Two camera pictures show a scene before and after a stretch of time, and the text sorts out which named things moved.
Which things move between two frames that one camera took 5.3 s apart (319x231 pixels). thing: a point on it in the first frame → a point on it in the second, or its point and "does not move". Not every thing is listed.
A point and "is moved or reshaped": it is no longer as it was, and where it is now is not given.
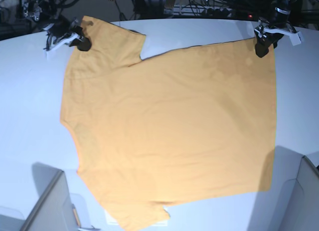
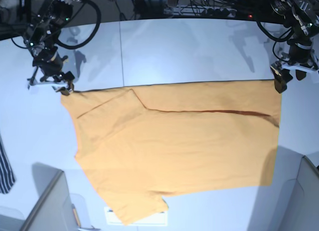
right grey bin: [292, 203] does not move
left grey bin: [58, 210] does not move
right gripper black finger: [261, 47] → [281, 77]
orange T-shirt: [196, 123] is moved or reshaped
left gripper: [61, 29] → [51, 65]
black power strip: [200, 12] does not move
